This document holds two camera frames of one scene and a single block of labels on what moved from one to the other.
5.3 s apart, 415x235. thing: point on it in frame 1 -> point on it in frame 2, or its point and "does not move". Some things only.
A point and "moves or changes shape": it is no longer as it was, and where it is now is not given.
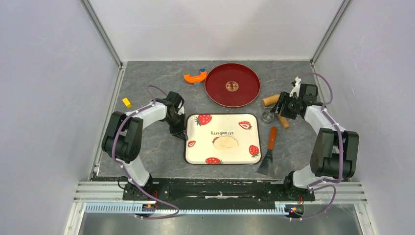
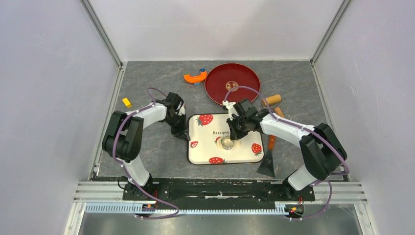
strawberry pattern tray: [223, 139] does not move
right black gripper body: [289, 103] -> [238, 126]
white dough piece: [226, 143] does not move
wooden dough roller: [271, 100] does not move
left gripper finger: [179, 130] does not move
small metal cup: [267, 117] moves or changes shape
